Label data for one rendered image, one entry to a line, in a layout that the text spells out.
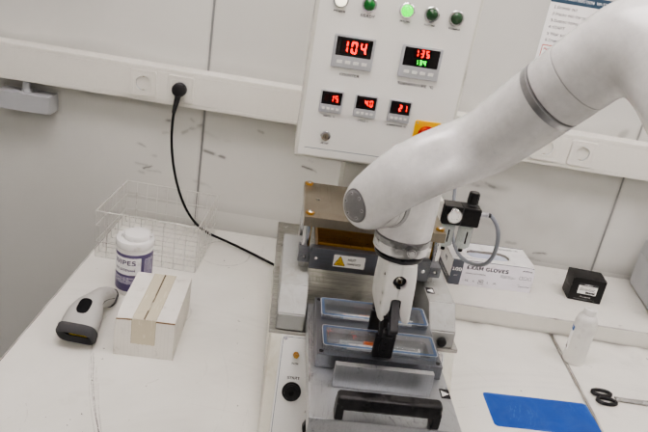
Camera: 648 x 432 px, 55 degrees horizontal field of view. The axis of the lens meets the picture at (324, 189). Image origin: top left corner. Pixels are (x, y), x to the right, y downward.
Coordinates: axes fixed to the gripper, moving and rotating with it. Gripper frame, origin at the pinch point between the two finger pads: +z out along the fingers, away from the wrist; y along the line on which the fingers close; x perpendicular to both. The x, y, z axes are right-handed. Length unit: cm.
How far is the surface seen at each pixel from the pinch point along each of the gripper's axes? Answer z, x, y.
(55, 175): 18, 83, 90
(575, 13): -50, -51, 81
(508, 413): 26.3, -33.7, 16.8
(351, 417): 4.4, 5.0, -14.3
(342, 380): 3.1, 6.1, -8.2
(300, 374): 15.1, 10.9, 7.5
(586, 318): 14, -55, 37
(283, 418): 22.2, 13.0, 4.2
